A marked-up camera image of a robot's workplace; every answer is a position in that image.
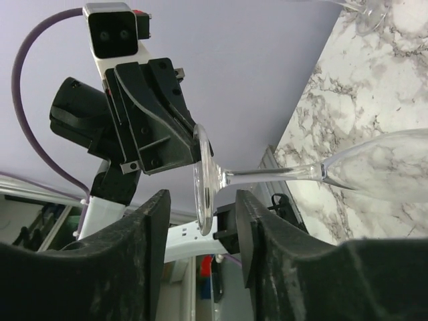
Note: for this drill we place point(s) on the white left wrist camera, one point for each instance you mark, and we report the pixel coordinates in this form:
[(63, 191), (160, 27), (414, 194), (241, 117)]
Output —
[(116, 34)]

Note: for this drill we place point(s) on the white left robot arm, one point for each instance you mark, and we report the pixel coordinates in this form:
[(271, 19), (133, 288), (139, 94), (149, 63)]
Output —
[(138, 124)]

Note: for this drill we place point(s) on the clear wine glass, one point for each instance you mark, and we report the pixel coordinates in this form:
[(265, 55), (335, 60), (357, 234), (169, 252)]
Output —
[(370, 13), (389, 167)]

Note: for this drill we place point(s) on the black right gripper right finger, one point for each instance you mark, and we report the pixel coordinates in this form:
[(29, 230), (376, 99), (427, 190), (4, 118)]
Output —
[(294, 276)]

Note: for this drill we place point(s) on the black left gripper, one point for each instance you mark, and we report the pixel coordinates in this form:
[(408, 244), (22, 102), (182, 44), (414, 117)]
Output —
[(117, 127)]

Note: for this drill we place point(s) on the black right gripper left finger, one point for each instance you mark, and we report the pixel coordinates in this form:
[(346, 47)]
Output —
[(113, 274)]

